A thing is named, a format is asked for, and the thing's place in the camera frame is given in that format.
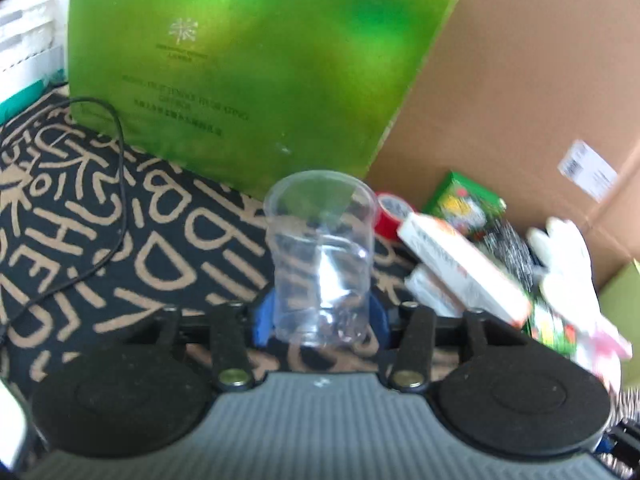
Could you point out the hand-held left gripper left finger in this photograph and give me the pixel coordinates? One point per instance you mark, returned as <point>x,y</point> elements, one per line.
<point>263,322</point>

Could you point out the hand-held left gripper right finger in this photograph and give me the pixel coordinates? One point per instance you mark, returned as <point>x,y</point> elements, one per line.
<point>380,325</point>

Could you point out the clear plastic cup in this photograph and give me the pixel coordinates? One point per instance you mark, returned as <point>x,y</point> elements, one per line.
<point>320,270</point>

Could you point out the white orange medicine box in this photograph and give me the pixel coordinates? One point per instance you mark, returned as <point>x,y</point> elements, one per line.
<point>465,265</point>

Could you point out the red tape roll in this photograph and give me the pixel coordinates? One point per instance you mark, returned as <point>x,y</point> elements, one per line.
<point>392,217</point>

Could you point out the black tan lettered mat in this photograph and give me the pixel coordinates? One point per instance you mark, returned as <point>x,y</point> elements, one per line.
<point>165,240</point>

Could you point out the small green printed box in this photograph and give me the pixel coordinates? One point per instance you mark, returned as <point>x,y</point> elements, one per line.
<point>462,205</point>

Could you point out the black silver scrubber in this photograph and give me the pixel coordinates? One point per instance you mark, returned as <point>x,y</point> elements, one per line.
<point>510,252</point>

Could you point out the green colourful snack packet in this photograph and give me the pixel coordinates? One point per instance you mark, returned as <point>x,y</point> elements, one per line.
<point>552,327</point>

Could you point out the white glove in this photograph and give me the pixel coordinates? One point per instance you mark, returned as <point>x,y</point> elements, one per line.
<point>567,270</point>

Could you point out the light green open box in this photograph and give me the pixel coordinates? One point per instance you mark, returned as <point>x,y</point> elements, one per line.
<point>622,300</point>

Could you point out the large green gift box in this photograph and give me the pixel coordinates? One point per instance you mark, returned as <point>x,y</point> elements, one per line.
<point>260,70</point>

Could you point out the black white patterned cloth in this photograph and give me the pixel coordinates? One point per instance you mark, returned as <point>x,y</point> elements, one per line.
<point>625,405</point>

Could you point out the white shipping label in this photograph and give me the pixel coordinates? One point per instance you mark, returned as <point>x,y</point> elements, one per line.
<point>587,170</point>

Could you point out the large cardboard box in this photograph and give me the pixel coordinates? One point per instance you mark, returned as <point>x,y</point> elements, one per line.
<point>510,90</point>

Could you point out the teal box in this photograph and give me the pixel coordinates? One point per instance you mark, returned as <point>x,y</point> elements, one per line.
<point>22,102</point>

